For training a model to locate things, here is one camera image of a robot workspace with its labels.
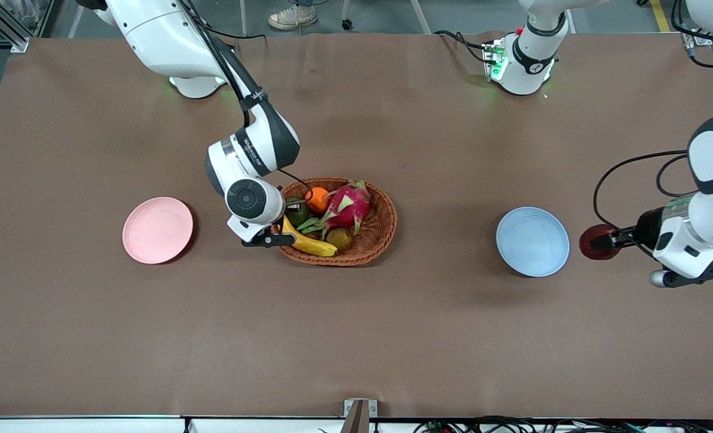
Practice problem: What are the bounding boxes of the dark red apple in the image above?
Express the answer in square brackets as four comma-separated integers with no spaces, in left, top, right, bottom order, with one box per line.
[579,224,622,261]

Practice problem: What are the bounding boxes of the yellow banana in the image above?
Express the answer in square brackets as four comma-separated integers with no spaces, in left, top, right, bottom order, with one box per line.
[281,215,338,257]

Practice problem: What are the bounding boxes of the dark green round fruit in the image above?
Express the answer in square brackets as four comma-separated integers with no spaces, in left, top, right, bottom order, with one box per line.
[284,196,310,227]

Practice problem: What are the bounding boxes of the orange tangerine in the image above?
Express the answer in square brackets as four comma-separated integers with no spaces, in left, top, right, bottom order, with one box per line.
[305,186,331,215]

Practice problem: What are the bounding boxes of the pink dragon fruit green leaves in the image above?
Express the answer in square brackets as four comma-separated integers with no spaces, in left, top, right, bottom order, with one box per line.
[296,179,372,236]

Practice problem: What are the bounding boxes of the brown kiwi fruit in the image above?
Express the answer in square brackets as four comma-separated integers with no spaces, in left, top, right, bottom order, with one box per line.
[326,227,353,251]

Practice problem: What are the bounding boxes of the brown wicker basket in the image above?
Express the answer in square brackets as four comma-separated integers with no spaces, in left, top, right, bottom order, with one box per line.
[278,177,398,267]

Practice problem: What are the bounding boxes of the light blue round plate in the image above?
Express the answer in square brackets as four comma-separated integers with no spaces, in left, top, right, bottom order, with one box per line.
[496,207,571,278]

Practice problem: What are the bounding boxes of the pink round plate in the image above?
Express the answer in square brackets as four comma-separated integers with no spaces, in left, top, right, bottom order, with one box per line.
[122,197,194,265]

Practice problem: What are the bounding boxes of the brown table cover mat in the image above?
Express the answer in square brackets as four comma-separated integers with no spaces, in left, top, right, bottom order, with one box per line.
[0,31,713,420]

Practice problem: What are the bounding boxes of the white sneaker shoe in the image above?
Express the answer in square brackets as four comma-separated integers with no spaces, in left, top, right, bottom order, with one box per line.
[268,5,319,31]

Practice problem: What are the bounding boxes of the connector box green light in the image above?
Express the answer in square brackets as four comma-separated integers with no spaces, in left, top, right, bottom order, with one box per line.
[482,37,509,82]

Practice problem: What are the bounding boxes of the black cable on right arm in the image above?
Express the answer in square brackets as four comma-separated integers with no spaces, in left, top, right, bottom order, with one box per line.
[179,0,268,128]

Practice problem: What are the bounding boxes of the black cable by mat corner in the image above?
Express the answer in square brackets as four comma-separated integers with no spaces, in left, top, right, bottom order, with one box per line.
[671,0,713,69]

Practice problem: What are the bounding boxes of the black cable bundle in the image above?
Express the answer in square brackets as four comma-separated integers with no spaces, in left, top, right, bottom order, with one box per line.
[414,416,713,433]

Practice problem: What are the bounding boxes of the metal camera post bracket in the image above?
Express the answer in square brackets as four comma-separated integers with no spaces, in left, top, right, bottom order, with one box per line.
[343,399,378,433]

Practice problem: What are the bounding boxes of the black cable left arm base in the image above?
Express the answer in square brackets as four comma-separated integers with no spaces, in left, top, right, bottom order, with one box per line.
[433,29,497,64]

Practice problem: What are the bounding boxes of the aluminium frame profile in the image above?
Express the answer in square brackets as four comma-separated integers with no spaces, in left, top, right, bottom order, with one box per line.
[0,0,50,54]

